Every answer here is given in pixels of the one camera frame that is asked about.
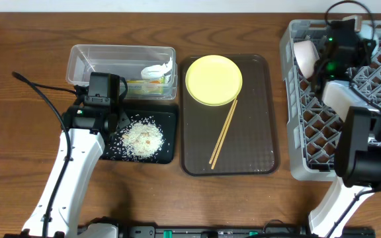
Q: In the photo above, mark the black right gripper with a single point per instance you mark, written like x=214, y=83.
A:
x=318, y=68

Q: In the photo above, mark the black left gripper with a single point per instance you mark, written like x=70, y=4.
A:
x=121, y=120

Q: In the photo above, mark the pink bowl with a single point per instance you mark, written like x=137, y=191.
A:
x=306, y=56

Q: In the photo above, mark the rice leftovers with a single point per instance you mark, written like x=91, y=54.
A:
x=142, y=139

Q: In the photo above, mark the pandan cake wrapper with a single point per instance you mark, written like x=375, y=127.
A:
x=146, y=87

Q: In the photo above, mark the blue bowl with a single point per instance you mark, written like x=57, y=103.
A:
x=366, y=33

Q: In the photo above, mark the white tissue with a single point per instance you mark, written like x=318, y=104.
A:
x=156, y=71

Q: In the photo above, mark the yellow plate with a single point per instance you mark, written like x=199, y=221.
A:
x=213, y=80

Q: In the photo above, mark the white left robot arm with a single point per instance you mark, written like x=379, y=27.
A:
x=87, y=129

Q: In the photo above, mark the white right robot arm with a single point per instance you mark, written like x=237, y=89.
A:
x=357, y=160

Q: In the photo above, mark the grey dishwasher rack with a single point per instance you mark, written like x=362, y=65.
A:
x=313, y=128

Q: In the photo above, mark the black tray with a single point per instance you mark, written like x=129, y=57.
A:
x=164, y=116

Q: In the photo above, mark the clear plastic bin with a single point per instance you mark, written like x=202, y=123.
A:
x=123, y=60

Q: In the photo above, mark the brown serving tray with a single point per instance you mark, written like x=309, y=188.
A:
x=251, y=143

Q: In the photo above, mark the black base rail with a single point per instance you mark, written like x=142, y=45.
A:
x=273, y=228

